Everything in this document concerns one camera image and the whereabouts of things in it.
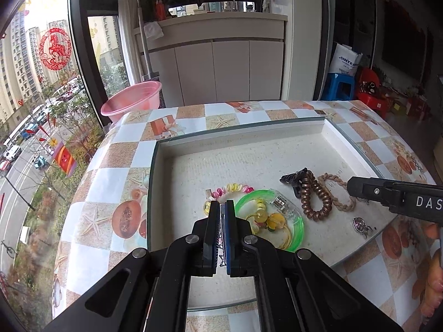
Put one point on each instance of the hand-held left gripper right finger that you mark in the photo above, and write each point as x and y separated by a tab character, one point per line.
230	242

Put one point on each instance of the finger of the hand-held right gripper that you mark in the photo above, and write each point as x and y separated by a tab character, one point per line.
370	190

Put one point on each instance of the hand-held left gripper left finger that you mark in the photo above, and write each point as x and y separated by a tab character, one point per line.
211	242

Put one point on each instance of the silver star hair clip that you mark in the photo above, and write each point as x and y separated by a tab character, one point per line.
218	254

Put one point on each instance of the silver heart charm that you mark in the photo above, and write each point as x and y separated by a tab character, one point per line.
360	224

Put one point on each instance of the green translucent bangle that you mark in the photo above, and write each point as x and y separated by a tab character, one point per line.
299	228

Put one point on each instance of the grey rectangular tray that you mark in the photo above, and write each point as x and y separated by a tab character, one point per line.
193	166

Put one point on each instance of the person's right hand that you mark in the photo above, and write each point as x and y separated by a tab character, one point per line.
434	283

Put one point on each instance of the black claw hair clip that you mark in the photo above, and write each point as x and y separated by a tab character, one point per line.
292	177

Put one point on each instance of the red plastic stool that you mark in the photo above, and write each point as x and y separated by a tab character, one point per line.
372	90

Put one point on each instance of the blue plastic stool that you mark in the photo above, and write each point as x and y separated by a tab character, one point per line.
337	79

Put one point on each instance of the white paper bag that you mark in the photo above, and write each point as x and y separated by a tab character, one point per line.
344	60

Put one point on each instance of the pink plastic basin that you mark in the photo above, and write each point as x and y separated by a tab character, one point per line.
133	102

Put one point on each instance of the beige cabinet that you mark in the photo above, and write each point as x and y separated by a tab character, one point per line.
228	69

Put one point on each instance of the white pole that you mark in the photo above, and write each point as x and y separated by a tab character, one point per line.
144	41

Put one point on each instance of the white cloth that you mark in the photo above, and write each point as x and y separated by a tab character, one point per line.
153	30

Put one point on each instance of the potted yellow flowers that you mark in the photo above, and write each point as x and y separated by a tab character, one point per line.
155	0

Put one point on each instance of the red horse window decal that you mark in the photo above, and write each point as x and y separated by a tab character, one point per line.
55	48

